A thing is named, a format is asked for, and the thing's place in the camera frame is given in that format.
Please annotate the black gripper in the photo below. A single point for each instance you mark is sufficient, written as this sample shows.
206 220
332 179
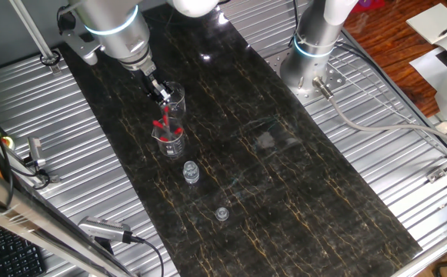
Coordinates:
151 80

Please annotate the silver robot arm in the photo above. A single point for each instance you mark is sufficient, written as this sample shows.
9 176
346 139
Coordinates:
111 23

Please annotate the clear glass beaker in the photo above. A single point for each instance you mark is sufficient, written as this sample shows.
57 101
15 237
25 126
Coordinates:
179 109

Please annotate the glass beaker white print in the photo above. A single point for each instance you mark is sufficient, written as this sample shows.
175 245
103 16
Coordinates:
173 148

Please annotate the small clear glass bottle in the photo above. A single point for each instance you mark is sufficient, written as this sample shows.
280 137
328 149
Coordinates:
191 175

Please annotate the clear glass bottle stopper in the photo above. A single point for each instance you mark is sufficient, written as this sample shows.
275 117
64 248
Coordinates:
222 214

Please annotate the aluminium pole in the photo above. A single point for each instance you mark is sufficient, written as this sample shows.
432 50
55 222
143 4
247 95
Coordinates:
31 27

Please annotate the black gold veined marble mat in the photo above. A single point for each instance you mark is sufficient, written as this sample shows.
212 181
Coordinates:
284 192

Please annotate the yellow ringed button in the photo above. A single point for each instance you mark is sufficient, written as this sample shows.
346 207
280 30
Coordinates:
8 143

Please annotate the black keyboard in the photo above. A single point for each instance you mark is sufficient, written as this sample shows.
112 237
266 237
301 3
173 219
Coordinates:
11 257

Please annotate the red purple object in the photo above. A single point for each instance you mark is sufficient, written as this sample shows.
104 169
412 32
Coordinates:
369 4

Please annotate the paper with printed marker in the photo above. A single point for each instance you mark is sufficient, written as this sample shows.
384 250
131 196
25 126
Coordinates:
427 65

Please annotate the white notebook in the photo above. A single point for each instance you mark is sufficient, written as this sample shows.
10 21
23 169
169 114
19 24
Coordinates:
427 23

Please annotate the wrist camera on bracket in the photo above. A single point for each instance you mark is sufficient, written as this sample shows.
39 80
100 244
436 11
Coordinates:
81 48

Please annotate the silver ribbed camera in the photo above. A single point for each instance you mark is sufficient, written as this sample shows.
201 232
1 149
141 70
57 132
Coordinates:
104 229

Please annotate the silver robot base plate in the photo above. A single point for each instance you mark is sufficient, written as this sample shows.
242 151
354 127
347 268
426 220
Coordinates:
338 79

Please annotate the aluminium frame beam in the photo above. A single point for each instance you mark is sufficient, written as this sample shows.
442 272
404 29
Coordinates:
34 223

